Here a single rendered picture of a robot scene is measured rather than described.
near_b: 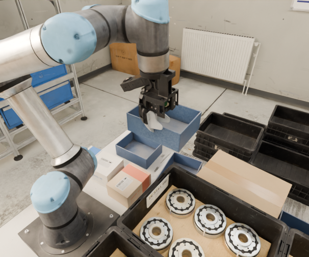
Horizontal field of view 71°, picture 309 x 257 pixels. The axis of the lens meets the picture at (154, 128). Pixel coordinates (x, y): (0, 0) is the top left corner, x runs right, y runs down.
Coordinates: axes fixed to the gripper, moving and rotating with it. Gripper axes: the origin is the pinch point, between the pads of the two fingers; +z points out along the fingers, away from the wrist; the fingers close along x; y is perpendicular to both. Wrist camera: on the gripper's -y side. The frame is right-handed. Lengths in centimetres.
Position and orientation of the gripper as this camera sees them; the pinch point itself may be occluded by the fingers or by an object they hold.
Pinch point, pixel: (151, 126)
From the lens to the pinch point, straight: 67.2
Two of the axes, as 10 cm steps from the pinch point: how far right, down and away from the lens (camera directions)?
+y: 8.1, 3.5, -4.6
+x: 5.8, -5.6, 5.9
